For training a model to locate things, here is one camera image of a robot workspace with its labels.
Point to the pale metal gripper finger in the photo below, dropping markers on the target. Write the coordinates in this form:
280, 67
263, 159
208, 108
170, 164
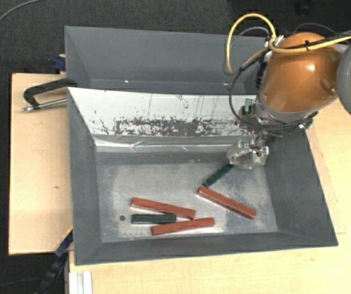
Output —
238, 155
259, 157

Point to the dark green flat block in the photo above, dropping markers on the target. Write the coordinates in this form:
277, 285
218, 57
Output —
216, 175
153, 219

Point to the red-brown flat block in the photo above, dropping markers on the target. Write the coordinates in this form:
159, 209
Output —
182, 226
163, 208
227, 202

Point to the grey metal bin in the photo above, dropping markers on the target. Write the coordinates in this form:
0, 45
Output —
175, 60

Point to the pale wood flat board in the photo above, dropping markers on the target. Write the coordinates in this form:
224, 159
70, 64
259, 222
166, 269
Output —
40, 164

